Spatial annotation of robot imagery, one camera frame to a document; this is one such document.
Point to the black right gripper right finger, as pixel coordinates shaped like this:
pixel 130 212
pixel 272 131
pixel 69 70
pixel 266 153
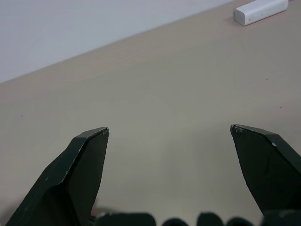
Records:
pixel 265 169

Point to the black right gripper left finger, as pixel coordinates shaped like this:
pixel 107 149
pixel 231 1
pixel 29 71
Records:
pixel 70 179

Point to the white rectangular power bank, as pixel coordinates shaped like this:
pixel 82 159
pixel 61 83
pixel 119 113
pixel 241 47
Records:
pixel 259 11

